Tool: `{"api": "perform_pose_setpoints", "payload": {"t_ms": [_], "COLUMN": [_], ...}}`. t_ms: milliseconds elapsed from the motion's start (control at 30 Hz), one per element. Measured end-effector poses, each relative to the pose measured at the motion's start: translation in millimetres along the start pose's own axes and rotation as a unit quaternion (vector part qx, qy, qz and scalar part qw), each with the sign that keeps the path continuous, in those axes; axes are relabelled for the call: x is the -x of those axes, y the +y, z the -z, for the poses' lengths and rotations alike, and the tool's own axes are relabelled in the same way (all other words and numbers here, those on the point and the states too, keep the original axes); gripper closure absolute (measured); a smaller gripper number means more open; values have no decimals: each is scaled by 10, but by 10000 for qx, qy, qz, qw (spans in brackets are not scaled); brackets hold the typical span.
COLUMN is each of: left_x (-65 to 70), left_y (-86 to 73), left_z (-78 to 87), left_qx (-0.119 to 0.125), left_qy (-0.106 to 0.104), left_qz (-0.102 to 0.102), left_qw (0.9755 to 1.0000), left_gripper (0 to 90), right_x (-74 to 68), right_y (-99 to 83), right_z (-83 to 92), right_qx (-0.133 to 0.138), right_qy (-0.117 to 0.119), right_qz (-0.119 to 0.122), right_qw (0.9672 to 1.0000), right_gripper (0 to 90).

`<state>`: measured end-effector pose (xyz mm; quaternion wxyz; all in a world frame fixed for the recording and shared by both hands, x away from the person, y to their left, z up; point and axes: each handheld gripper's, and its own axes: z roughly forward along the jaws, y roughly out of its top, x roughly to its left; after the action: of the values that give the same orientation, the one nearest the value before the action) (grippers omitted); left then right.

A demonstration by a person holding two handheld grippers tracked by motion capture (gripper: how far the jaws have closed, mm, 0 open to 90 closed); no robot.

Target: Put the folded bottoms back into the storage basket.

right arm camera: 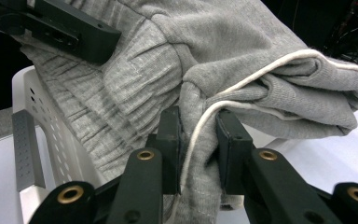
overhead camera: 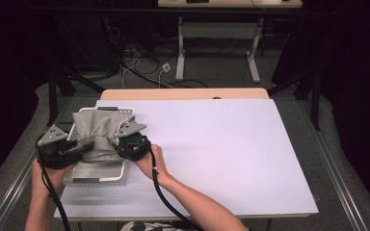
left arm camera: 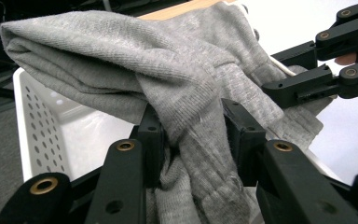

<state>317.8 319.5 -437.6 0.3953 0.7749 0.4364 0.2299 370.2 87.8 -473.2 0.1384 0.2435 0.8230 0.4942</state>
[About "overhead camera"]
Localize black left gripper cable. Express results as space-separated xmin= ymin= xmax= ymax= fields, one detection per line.
xmin=35 ymin=141 xmax=72 ymax=231

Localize person's right hand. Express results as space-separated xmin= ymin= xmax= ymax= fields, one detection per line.
xmin=134 ymin=143 xmax=171 ymax=186

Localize white perforated plastic basket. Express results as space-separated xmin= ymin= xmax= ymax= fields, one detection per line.
xmin=62 ymin=106 xmax=136 ymax=188

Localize dark curtain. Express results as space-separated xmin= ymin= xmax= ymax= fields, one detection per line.
xmin=0 ymin=0 xmax=40 ymax=195
xmin=317 ymin=0 xmax=370 ymax=215

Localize white table cover board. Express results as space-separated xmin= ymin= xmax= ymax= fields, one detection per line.
xmin=53 ymin=98 xmax=320 ymax=222

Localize person's patterned clothing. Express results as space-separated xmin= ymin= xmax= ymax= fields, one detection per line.
xmin=119 ymin=220 xmax=192 ymax=231

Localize desk with white legs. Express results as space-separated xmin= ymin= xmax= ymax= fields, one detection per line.
xmin=157 ymin=0 xmax=304 ymax=85

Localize grey pants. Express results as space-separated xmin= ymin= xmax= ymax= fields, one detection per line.
xmin=71 ymin=109 xmax=138 ymax=164

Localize person's left hand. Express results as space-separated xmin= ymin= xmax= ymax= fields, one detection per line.
xmin=31 ymin=158 xmax=75 ymax=197

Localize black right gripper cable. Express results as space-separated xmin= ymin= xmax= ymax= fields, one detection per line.
xmin=145 ymin=145 xmax=205 ymax=231

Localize black metal stand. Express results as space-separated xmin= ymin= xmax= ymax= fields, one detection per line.
xmin=267 ymin=65 xmax=323 ymax=131
xmin=45 ymin=62 xmax=106 ymax=127

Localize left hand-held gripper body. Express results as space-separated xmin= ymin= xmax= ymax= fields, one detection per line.
xmin=37 ymin=124 xmax=91 ymax=170

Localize wooden table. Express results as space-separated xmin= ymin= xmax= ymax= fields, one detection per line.
xmin=99 ymin=88 xmax=271 ymax=101

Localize black floor cable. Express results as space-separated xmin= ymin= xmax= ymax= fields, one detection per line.
xmin=169 ymin=78 xmax=210 ymax=90

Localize white floor cable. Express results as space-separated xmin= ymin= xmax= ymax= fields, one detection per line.
xmin=120 ymin=51 xmax=174 ymax=90

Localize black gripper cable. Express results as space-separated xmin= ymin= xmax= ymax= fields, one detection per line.
xmin=35 ymin=141 xmax=72 ymax=231
xmin=145 ymin=145 xmax=205 ymax=231

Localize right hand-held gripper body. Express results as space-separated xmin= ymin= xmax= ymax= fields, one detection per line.
xmin=113 ymin=122 xmax=152 ymax=163

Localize metal floor rail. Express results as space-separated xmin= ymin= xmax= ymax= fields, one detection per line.
xmin=296 ymin=99 xmax=369 ymax=231
xmin=0 ymin=95 xmax=75 ymax=231

